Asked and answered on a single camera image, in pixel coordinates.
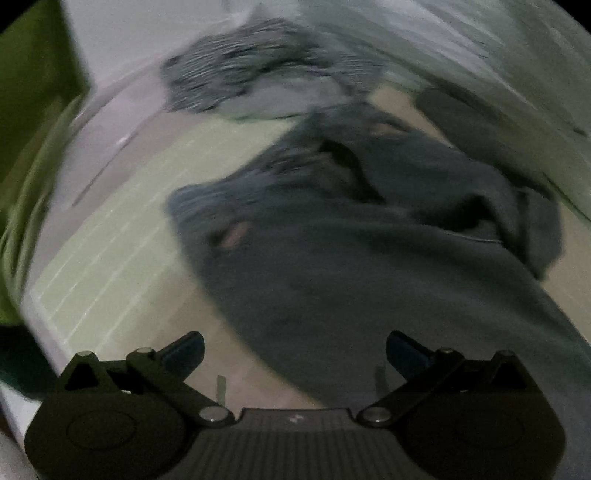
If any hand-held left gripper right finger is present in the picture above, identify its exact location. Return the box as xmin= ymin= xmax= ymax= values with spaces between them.
xmin=356 ymin=331 xmax=539 ymax=428

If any dark cloth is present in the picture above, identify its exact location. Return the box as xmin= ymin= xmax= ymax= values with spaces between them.
xmin=414 ymin=85 xmax=557 ymax=197

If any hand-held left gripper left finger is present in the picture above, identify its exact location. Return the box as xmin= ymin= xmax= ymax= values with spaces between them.
xmin=57 ymin=331 xmax=235 ymax=428

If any grey striped garment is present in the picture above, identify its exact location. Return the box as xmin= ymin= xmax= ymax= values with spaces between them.
xmin=159 ymin=18 xmax=389 ymax=124

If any dark blue-grey garment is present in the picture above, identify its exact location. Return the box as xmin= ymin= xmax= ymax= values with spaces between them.
xmin=165 ymin=99 xmax=591 ymax=416

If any green cloth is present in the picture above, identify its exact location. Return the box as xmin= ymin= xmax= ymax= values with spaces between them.
xmin=0 ymin=0 xmax=95 ymax=326

